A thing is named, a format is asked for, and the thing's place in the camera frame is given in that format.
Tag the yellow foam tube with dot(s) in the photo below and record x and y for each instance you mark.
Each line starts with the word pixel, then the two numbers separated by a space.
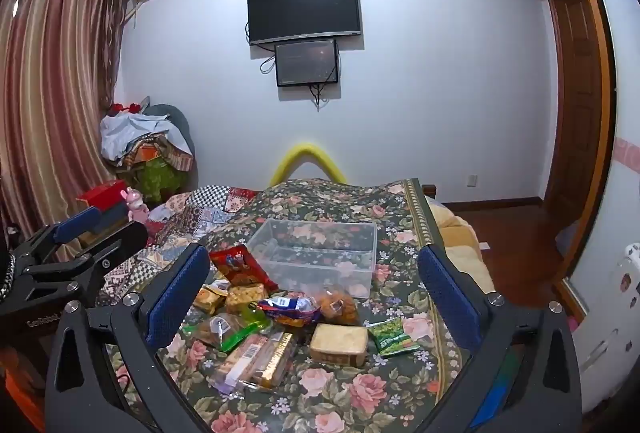
pixel 305 148

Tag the black television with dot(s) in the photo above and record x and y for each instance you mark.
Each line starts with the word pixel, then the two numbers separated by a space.
pixel 302 10

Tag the square cake packet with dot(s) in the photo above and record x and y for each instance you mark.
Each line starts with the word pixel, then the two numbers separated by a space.
pixel 337 344

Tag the small black monitor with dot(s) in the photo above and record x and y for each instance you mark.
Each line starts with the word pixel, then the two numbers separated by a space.
pixel 305 63

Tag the green candy packet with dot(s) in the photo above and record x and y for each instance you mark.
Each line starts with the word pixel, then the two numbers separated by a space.
pixel 240 335

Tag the pink plush toy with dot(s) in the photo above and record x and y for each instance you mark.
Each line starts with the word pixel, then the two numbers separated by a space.
pixel 132 200

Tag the red snack packet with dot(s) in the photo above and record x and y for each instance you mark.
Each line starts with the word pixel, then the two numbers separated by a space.
pixel 240 265

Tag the gold striped biscuit packet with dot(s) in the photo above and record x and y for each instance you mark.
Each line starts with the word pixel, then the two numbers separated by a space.
pixel 277 355

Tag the red box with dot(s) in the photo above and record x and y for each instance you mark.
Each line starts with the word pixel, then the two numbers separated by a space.
pixel 102 193

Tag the white wall socket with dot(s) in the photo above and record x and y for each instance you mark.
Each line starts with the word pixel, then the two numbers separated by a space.
pixel 473 180

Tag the striped brown curtain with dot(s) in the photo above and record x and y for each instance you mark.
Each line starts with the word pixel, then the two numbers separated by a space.
pixel 50 88

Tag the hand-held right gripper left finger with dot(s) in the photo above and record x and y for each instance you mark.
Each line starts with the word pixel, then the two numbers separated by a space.
pixel 177 300

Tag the green bag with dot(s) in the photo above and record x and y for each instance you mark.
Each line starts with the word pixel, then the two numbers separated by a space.
pixel 157 178

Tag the blue snack packet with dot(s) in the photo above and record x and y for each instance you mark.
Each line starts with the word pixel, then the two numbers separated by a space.
pixel 287 308

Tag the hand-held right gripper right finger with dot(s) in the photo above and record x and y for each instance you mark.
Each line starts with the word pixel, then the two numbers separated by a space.
pixel 450 300

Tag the clear plastic container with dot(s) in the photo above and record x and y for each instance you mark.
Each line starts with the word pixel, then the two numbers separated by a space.
pixel 320 258

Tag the pile of clothes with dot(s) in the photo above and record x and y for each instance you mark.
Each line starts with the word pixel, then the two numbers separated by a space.
pixel 130 133

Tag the floral blanket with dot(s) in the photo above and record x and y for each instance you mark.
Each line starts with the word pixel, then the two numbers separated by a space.
pixel 350 393

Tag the green snack packet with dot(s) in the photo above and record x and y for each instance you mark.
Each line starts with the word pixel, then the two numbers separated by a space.
pixel 392 337

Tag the clear bread packet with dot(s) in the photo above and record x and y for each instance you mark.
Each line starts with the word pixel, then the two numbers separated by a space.
pixel 212 328

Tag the white appliance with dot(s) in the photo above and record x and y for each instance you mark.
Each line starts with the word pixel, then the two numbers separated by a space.
pixel 615 313

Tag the dark grey box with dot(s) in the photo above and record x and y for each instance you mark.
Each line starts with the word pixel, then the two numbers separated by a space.
pixel 112 216

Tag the small yellow cake packet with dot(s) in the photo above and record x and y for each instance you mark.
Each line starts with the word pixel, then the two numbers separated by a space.
pixel 245 297
pixel 212 298

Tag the patchwork quilt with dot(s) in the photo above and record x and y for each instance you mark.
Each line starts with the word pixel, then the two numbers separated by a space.
pixel 200 213

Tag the wooden door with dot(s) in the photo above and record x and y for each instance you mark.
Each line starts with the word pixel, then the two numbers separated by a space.
pixel 575 113

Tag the long orange print biscuit packet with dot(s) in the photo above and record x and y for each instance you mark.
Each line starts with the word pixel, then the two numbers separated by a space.
pixel 240 360

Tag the orange bun packet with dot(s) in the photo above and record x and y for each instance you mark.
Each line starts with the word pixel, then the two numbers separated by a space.
pixel 340 308

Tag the yellow blanket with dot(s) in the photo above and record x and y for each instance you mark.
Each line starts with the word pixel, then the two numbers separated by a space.
pixel 460 238

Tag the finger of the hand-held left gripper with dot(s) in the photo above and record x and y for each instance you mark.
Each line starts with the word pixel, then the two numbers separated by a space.
pixel 77 223
pixel 117 245

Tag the grey chair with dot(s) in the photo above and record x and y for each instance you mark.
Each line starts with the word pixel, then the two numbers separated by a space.
pixel 177 123

